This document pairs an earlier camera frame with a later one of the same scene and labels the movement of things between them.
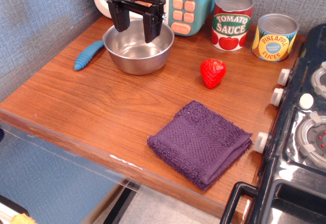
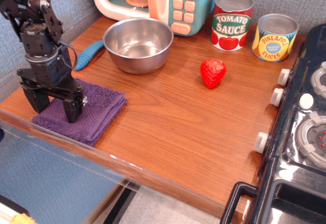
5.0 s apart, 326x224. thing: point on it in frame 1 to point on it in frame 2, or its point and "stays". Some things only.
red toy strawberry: x=212 y=71 stays
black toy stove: x=291 y=187 stays
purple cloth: x=200 y=143 to x=101 y=110
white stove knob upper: x=283 y=76 stays
